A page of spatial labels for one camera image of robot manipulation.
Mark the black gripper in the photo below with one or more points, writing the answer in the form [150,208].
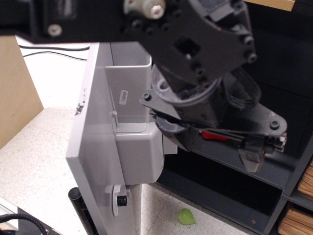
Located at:
[228,107]

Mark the grey toy fridge door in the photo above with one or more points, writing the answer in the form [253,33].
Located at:
[115,146]

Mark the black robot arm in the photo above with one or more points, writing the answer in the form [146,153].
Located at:
[198,48]

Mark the dark grey fridge cabinet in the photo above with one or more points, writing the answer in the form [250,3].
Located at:
[213,176]

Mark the green toy pear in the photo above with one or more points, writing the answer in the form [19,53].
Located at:
[185,217]

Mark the dark grey storage shelf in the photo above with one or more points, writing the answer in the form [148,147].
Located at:
[290,193]

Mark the upper woven basket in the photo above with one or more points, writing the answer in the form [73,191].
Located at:
[305,186]

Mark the woven basket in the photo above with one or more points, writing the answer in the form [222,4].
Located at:
[305,186]
[296,222]

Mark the lower woven basket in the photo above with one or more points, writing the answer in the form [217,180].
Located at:
[296,222]

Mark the light wooden panel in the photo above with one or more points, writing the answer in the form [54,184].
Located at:
[19,100]

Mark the black fridge door handle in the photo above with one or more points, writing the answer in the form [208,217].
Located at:
[80,207]

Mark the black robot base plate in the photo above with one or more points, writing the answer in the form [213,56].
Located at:
[26,227]

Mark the aluminium rail strip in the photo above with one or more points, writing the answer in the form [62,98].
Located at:
[8,208]

